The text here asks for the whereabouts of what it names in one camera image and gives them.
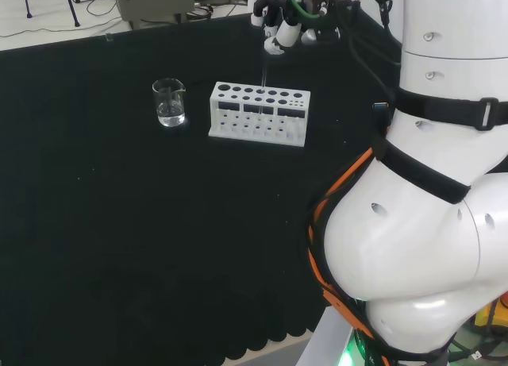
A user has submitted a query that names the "clear glass beaker with water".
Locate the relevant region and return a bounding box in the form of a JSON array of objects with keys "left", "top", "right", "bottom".
[{"left": 151, "top": 77, "right": 187, "bottom": 128}]

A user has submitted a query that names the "grey equipment box with handle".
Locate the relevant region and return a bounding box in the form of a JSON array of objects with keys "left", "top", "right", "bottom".
[{"left": 114, "top": 0, "right": 196, "bottom": 31}]

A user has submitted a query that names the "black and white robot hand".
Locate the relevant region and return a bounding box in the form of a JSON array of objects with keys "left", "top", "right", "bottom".
[{"left": 250, "top": 0, "right": 307, "bottom": 57}]

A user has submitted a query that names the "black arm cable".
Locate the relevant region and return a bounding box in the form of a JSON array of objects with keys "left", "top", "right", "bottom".
[
  {"left": 345, "top": 0, "right": 398, "bottom": 107},
  {"left": 371, "top": 0, "right": 402, "bottom": 45}
]

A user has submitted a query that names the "black bench cloth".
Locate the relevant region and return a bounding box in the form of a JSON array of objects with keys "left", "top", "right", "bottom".
[{"left": 0, "top": 7, "right": 404, "bottom": 366}]

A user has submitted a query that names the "yellow stop button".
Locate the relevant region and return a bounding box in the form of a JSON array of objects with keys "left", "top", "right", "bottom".
[{"left": 473, "top": 291, "right": 508, "bottom": 336}]

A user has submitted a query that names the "clear glass rod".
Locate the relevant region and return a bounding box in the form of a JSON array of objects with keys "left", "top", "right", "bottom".
[{"left": 256, "top": 51, "right": 271, "bottom": 118}]

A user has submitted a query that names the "black tripod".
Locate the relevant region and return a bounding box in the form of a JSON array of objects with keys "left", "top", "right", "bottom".
[{"left": 18, "top": 0, "right": 81, "bottom": 27}]

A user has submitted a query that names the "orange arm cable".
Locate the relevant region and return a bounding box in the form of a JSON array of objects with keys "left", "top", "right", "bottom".
[{"left": 306, "top": 148, "right": 384, "bottom": 345}]

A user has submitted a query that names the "coiled cable bundle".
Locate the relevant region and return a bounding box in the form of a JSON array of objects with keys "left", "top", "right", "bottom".
[{"left": 185, "top": 3, "right": 215, "bottom": 21}]

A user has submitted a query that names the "thin floor cable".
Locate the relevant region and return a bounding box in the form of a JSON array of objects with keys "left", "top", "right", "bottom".
[{"left": 0, "top": 16, "right": 122, "bottom": 39}]

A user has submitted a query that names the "white test tube rack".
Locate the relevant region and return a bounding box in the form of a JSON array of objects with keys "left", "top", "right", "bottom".
[{"left": 207, "top": 80, "right": 312, "bottom": 149}]

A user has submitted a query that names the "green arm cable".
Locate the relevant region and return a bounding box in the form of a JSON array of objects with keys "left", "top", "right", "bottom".
[{"left": 283, "top": 0, "right": 331, "bottom": 20}]

